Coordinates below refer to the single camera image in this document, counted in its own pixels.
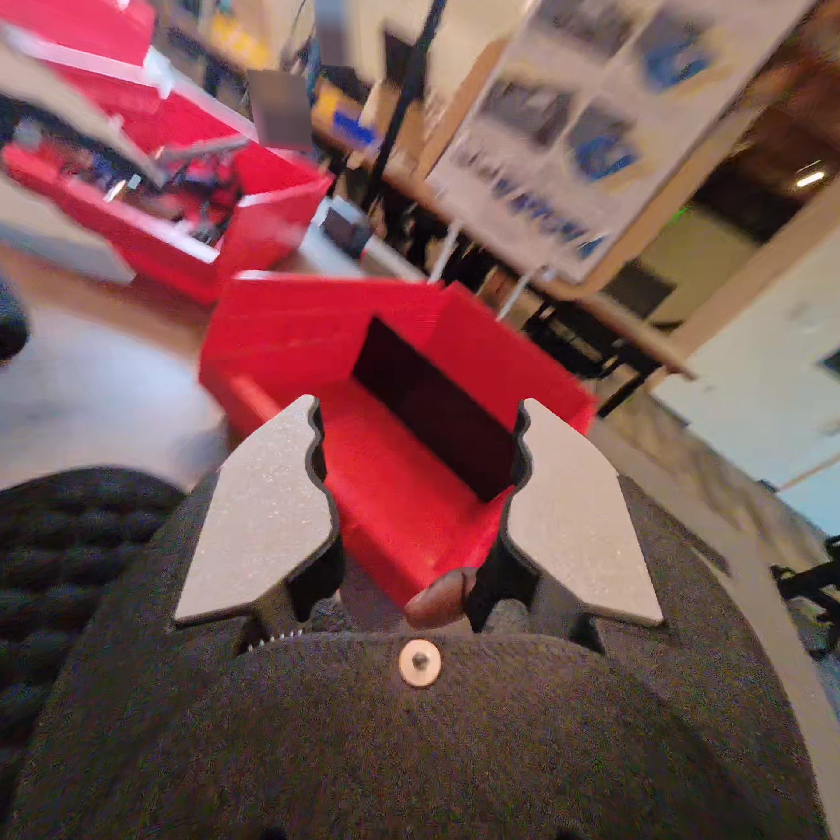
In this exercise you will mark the person's right hand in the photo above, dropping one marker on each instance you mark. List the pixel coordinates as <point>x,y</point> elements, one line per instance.
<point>439,597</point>

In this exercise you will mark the black box device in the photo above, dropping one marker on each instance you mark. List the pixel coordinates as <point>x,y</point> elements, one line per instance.
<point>344,233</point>

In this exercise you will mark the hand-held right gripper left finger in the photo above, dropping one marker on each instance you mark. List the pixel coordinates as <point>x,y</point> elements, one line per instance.
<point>262,512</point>

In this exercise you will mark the red plastic bin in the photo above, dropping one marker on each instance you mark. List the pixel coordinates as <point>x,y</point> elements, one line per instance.
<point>262,223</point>
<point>79,26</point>
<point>407,512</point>

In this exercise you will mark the instruction sign board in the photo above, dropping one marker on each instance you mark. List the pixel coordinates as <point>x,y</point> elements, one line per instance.
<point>590,131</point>

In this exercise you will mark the black wrist rest pad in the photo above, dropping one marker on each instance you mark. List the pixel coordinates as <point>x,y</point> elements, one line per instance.
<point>65,558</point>

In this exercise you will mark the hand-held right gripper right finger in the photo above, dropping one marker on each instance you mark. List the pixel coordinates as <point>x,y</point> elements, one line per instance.
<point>577,525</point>

